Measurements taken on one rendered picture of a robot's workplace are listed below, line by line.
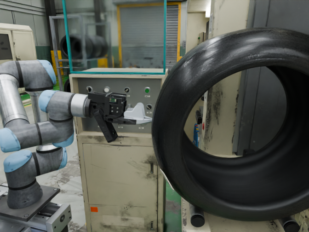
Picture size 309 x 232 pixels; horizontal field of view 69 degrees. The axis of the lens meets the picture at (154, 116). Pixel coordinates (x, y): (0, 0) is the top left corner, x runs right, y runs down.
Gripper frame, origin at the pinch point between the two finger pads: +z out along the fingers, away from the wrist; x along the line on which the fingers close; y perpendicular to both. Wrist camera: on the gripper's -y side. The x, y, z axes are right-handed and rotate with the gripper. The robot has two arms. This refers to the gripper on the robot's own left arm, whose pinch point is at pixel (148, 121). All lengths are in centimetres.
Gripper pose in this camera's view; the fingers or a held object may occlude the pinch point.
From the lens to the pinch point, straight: 72.0
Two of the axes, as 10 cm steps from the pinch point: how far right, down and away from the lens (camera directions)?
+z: 9.9, 1.4, -0.6
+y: 1.2, -9.4, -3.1
